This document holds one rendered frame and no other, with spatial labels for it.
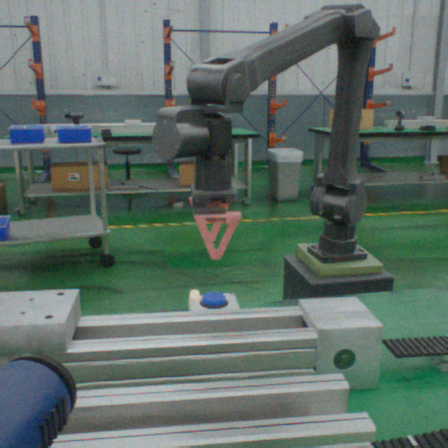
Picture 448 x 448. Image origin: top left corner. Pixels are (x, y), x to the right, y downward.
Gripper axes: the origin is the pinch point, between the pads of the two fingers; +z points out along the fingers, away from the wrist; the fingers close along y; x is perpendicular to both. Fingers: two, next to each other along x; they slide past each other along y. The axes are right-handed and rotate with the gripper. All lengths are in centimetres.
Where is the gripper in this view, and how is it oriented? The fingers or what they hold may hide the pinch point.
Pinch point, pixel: (213, 244)
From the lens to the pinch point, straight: 80.4
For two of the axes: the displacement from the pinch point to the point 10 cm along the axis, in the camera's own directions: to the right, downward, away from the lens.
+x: 9.9, -0.2, 1.2
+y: 1.2, 2.4, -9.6
